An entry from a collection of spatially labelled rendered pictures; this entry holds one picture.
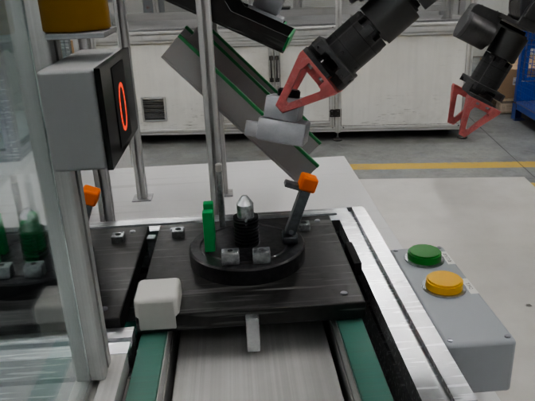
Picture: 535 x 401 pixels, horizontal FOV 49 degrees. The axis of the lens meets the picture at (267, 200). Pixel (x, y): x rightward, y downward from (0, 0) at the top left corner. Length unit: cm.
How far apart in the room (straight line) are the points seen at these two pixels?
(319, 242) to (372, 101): 406
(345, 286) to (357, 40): 30
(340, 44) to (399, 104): 407
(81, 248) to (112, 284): 20
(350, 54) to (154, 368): 43
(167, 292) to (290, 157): 35
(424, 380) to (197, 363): 23
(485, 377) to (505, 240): 47
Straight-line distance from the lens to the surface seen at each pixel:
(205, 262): 68
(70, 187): 49
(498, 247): 104
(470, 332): 62
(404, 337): 60
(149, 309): 62
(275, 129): 77
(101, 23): 45
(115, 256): 76
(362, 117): 481
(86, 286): 52
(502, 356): 63
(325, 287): 65
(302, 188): 68
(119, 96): 46
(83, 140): 42
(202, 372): 63
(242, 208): 69
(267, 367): 63
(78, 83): 41
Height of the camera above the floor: 129
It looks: 21 degrees down
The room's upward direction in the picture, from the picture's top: 2 degrees counter-clockwise
